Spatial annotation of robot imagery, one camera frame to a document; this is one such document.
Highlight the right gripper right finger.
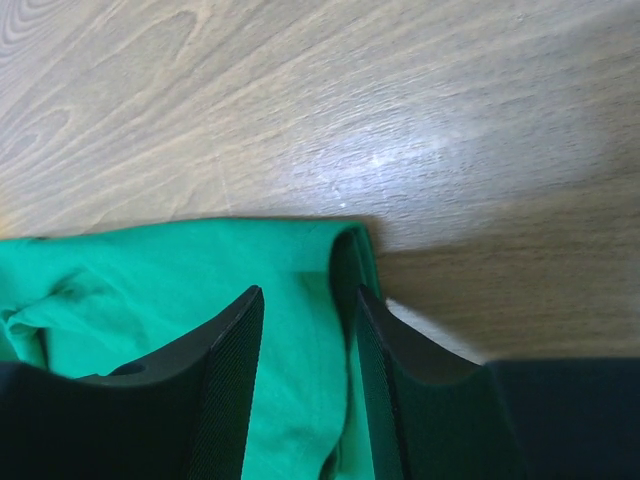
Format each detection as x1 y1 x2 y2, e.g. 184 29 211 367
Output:
356 286 528 479

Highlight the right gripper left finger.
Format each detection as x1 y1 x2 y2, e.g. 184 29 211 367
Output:
1 286 264 479

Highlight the green t shirt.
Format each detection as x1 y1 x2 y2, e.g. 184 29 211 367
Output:
1 218 379 479

